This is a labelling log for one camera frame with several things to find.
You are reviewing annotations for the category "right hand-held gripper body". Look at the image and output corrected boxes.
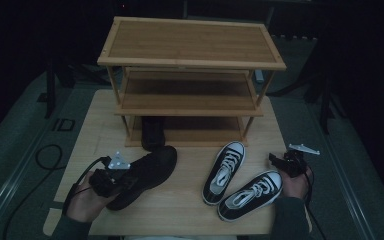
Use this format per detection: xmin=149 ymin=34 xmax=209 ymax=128
xmin=281 ymin=143 xmax=321 ymax=178

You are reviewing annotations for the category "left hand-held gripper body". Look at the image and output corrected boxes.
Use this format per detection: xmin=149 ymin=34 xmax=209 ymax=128
xmin=89 ymin=151 xmax=132 ymax=198

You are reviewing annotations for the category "black mesh shoe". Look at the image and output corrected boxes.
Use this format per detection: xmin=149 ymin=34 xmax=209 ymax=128
xmin=105 ymin=145 xmax=178 ymax=212
xmin=141 ymin=115 xmax=166 ymax=152

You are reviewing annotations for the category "black and white canvas sneaker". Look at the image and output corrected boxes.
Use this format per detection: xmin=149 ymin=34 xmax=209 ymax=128
xmin=201 ymin=140 xmax=248 ymax=206
xmin=217 ymin=170 xmax=284 ymax=223

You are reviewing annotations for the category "wooden three-tier shoe rack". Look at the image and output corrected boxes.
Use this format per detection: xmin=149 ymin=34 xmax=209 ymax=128
xmin=96 ymin=15 xmax=288 ymax=148

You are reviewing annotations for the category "person's right hand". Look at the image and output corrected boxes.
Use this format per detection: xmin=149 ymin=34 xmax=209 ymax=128
xmin=277 ymin=165 xmax=314 ymax=200

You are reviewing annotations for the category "person's left hand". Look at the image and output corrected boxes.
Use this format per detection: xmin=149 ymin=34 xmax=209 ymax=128
xmin=66 ymin=171 xmax=118 ymax=224

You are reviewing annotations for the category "dark metal stand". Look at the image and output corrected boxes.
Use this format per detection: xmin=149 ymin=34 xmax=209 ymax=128
xmin=319 ymin=71 xmax=335 ymax=135
xmin=43 ymin=59 xmax=58 ymax=120

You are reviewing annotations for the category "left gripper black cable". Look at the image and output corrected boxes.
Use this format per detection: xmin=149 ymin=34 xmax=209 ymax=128
xmin=62 ymin=155 xmax=112 ymax=215

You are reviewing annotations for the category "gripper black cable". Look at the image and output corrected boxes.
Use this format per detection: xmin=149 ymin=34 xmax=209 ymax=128
xmin=62 ymin=155 xmax=112 ymax=215
xmin=300 ymin=166 xmax=328 ymax=240

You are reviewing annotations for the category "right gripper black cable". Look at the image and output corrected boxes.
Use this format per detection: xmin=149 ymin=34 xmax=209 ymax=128
xmin=300 ymin=166 xmax=328 ymax=240

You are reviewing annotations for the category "black floor cable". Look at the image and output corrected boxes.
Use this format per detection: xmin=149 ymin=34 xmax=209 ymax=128
xmin=1 ymin=143 xmax=65 ymax=240

